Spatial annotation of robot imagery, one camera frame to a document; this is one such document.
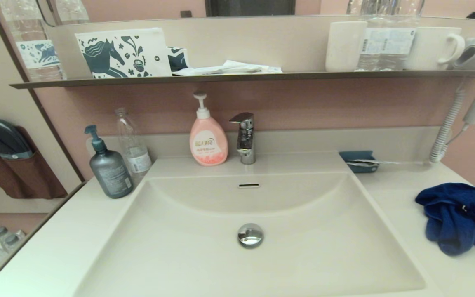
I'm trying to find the white coiled dryer cord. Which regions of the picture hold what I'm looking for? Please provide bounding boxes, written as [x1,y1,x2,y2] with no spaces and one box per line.
[429,89,467,164]

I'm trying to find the clear empty plastic bottle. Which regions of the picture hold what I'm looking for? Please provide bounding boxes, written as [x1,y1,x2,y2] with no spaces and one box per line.
[115,108,153,183]

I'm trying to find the chrome faucet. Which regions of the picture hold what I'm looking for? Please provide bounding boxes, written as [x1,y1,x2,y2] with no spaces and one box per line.
[229,112,257,165]

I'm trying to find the blue soap dish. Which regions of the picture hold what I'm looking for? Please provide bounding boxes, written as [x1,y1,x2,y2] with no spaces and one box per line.
[339,151,379,174]

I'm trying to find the grey metal wall shelf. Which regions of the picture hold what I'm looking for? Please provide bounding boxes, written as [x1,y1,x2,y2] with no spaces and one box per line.
[9,70,475,90]

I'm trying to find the wall mirror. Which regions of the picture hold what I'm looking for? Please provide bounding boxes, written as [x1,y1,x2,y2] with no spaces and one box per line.
[40,0,475,26]

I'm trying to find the white flat sachets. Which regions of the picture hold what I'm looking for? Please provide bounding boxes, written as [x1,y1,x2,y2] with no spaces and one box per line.
[172,60,283,76]

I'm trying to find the pink hand soap pump bottle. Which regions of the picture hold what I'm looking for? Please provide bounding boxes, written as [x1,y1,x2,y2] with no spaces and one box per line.
[189,92,228,166]

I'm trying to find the chrome drain stopper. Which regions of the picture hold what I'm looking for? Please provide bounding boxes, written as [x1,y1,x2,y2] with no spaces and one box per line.
[238,223,264,249]

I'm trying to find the white ceramic sink basin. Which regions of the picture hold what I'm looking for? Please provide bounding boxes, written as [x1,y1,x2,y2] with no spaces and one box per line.
[73,152,428,297]

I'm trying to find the dark brown wall trim strip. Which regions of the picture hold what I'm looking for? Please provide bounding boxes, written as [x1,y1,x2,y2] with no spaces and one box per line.
[0,0,86,183]

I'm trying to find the white horse print pouch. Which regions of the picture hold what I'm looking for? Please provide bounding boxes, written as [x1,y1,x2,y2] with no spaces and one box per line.
[75,28,172,79]

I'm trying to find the white mug with handle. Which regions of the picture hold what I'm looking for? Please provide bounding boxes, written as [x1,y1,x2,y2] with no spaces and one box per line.
[404,27,466,71]

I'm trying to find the grey pump bottle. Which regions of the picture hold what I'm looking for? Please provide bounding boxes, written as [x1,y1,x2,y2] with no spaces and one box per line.
[84,125,134,199]

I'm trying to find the brown slipper holder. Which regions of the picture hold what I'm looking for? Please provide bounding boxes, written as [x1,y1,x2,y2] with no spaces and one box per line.
[0,126,69,200]

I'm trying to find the white handleless cup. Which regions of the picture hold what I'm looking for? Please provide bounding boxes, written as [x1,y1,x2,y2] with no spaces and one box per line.
[325,21,368,73]

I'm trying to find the small blue patterned pouch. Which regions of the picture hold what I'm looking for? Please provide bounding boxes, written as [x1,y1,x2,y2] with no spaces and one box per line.
[167,47,190,73]

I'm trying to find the blue microfibre cloth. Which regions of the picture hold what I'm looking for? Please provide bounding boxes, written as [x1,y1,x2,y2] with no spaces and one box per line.
[415,183,475,271]

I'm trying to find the dark grey slipper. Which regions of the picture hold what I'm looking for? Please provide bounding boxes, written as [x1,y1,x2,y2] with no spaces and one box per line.
[0,119,33,160]

